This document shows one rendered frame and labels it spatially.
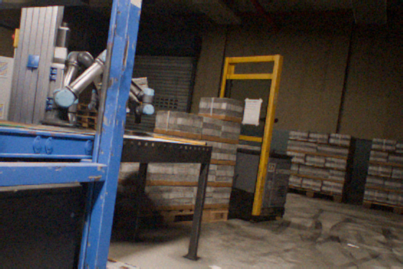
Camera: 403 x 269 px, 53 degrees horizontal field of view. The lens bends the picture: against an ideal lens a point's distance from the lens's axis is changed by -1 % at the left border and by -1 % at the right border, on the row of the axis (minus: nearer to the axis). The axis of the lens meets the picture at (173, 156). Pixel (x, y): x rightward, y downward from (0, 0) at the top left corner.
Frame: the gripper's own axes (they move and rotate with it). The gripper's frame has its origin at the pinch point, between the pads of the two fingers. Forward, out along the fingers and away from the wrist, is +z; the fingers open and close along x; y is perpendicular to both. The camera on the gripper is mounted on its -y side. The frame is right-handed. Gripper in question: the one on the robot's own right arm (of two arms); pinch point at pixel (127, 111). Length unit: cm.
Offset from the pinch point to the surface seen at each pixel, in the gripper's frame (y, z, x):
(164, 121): -24, 40, -57
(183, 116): -19, 17, -63
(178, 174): -71, 17, -48
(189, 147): -18, -87, 7
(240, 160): -97, 60, -163
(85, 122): -95, 644, -207
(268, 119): -47, 16, -173
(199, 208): -67, -72, -3
